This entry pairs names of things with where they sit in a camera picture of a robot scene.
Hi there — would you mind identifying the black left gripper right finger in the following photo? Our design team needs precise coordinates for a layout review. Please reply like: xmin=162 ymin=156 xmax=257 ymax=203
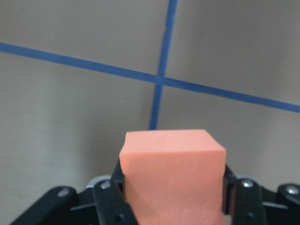
xmin=222 ymin=165 xmax=267 ymax=225

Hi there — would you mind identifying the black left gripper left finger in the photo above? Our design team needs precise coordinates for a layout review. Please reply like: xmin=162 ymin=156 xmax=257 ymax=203
xmin=93 ymin=160 xmax=138 ymax=225

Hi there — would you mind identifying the orange foam block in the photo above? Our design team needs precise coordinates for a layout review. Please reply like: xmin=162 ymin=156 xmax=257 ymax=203
xmin=119 ymin=130 xmax=226 ymax=225

